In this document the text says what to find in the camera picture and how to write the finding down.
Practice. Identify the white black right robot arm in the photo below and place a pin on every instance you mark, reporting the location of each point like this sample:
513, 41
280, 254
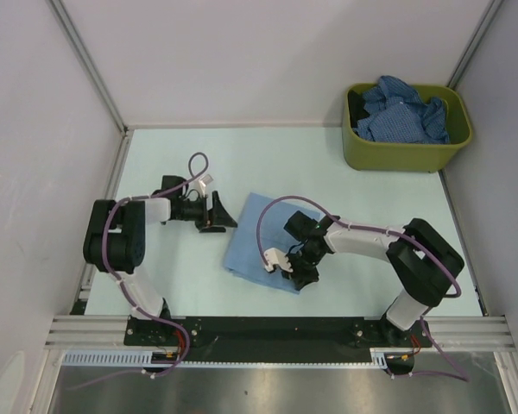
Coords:
356, 270

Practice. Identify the white slotted cable duct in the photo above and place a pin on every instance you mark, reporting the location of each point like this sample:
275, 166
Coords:
159, 360

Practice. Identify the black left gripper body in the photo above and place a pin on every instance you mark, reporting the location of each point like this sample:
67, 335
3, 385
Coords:
199, 212

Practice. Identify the aluminium frame post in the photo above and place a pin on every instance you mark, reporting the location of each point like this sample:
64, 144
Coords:
81, 52
482, 28

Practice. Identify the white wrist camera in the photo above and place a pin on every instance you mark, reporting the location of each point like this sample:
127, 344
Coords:
203, 182
274, 259

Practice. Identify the blue checkered shirt in bin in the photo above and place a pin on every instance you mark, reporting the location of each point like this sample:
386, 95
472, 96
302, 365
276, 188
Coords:
397, 114

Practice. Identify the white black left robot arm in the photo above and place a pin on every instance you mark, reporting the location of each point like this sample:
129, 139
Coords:
115, 243

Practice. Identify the light blue long sleeve shirt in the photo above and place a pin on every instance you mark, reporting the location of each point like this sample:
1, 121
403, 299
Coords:
257, 230

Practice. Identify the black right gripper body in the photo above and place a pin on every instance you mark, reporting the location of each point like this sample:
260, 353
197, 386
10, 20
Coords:
304, 265

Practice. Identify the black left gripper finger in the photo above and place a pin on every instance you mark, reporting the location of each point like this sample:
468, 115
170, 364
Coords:
212, 230
219, 215

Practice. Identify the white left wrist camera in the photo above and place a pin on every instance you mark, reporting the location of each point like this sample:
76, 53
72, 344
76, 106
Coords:
203, 182

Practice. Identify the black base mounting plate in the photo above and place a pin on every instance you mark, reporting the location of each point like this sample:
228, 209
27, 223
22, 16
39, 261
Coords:
290, 339

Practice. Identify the aluminium frame post left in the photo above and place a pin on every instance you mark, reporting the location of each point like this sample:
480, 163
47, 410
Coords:
81, 52

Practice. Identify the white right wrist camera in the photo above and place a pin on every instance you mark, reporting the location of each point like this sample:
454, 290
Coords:
274, 259

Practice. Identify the aluminium frame post right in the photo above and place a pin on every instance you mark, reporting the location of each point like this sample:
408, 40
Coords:
482, 28

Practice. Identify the aluminium front rail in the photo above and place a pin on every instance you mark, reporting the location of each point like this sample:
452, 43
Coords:
456, 334

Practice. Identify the green plastic bin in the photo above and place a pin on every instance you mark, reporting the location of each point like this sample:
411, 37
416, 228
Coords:
367, 155

